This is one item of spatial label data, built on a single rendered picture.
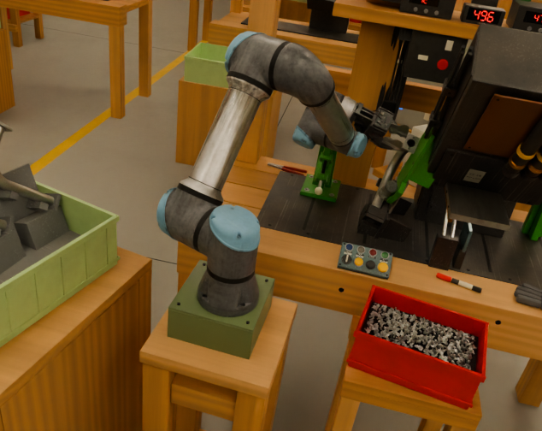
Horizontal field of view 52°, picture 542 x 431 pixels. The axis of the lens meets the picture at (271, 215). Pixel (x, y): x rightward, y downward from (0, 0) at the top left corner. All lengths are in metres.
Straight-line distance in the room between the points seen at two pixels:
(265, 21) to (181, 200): 0.90
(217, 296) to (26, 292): 0.48
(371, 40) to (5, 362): 1.45
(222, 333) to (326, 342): 1.42
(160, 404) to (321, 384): 1.16
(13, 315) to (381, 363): 0.91
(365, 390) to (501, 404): 1.38
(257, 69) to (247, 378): 0.71
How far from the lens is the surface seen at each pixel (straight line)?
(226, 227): 1.21
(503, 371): 2.92
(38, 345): 1.50
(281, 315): 1.49
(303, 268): 1.63
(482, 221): 1.59
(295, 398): 2.44
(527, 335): 1.75
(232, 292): 1.29
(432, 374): 1.43
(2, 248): 1.65
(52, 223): 1.75
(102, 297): 1.62
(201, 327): 1.34
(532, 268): 1.92
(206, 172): 1.31
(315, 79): 1.30
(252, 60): 1.32
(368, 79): 2.00
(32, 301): 1.52
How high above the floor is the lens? 1.82
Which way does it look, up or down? 31 degrees down
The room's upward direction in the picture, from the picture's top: 8 degrees clockwise
